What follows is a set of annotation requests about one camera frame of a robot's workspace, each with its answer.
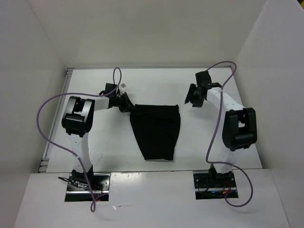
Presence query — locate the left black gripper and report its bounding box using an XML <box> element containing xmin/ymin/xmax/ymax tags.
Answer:
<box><xmin>112</xmin><ymin>92</ymin><xmax>137</xmax><ymax>113</ymax></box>

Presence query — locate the black skirt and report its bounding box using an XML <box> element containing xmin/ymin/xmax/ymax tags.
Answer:
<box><xmin>130</xmin><ymin>104</ymin><xmax>181</xmax><ymax>161</ymax></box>

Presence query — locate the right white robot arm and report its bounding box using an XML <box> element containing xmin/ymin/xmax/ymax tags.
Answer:
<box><xmin>185</xmin><ymin>70</ymin><xmax>257</xmax><ymax>187</ymax></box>

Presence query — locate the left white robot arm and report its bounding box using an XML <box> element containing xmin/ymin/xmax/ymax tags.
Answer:
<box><xmin>61</xmin><ymin>83</ymin><xmax>135</xmax><ymax>190</ymax></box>

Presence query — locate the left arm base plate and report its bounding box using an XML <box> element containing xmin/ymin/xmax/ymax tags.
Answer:
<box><xmin>58</xmin><ymin>173</ymin><xmax>111</xmax><ymax>202</ymax></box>

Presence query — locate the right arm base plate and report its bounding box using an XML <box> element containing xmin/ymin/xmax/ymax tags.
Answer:
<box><xmin>193</xmin><ymin>171</ymin><xmax>238</xmax><ymax>200</ymax></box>

